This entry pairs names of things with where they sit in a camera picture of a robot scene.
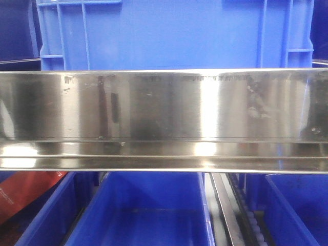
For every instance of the blue right lower bin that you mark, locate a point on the blue right lower bin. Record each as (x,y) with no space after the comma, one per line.
(294,206)

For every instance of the blue centre lower bin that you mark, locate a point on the blue centre lower bin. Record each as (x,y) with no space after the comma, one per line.
(146,208)

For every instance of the metal roller track divider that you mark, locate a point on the metal roller track divider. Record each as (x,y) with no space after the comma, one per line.
(233,223)

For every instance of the stainless steel shelf rail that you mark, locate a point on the stainless steel shelf rail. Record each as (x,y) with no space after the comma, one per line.
(221,120)

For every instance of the dark blue crate upper left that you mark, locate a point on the dark blue crate upper left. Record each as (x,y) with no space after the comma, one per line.
(20,31)

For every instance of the blue left lower bin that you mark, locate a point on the blue left lower bin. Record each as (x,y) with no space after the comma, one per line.
(53,221)

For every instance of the red package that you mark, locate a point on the red package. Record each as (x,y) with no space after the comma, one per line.
(22,188)

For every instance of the large blue upper crate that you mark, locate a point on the large blue upper crate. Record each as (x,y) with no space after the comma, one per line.
(134,35)

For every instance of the blue bin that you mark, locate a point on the blue bin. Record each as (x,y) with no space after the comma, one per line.
(146,208)
(294,206)
(53,221)

